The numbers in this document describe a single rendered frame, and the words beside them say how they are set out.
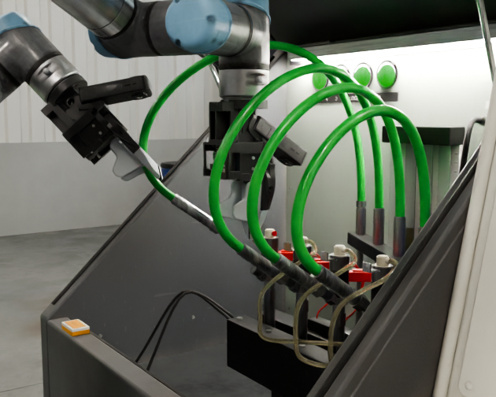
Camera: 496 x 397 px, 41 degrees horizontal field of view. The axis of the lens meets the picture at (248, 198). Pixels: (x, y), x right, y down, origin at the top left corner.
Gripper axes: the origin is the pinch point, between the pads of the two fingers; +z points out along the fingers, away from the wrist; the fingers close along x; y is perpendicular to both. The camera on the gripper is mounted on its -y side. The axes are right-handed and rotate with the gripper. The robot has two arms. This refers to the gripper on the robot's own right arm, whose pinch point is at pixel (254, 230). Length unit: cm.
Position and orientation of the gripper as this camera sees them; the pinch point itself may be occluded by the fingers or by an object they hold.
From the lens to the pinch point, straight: 102.9
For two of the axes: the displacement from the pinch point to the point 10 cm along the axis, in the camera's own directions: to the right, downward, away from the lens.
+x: 5.8, 1.0, -8.1
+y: -8.2, 0.7, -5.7
